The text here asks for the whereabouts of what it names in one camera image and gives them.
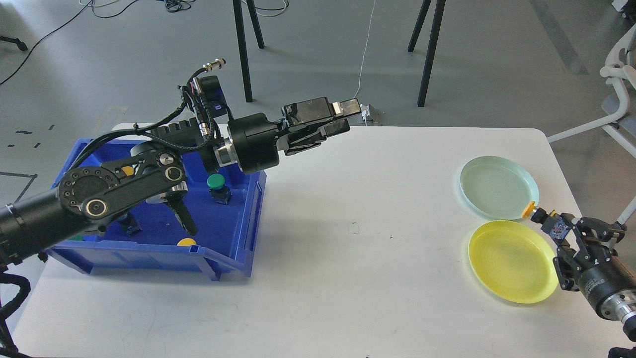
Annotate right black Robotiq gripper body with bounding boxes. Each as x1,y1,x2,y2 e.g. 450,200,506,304
554,246,636,324

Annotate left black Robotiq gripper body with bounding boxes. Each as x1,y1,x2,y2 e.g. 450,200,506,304
216,102,338,175

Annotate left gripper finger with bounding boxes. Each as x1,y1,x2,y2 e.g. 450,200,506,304
318,119,350,142
328,98,361,119

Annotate yellow button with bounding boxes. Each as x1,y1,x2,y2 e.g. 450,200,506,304
121,166,135,177
176,238,197,247
522,201,574,245

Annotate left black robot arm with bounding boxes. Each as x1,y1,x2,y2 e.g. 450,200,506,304
1,59,361,358

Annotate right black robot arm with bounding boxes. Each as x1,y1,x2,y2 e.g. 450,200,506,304
542,212,636,343

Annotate yellow plate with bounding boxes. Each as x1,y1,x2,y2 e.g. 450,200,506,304
468,220,558,304

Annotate light green plate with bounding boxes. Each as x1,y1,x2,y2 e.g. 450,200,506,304
459,156,540,220

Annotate yellow button front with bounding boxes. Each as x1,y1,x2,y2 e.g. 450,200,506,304
176,238,197,247

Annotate white plug adapter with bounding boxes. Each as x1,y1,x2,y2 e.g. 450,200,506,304
359,104,384,126

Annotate blue plastic bin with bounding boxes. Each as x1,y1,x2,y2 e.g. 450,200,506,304
47,152,266,281

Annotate right black tripod legs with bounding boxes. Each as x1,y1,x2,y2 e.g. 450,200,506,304
407,0,447,108

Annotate black tripod legs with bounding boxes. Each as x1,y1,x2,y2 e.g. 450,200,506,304
232,0,264,103
407,0,447,108

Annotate left black tripod legs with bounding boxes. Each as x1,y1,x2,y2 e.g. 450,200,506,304
232,0,264,103

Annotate white chair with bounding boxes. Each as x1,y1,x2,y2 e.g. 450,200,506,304
547,35,636,224

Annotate white cable on floor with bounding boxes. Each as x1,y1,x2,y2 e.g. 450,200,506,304
352,0,377,100

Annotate black cables on floor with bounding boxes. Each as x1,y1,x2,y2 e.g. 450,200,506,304
0,0,291,85

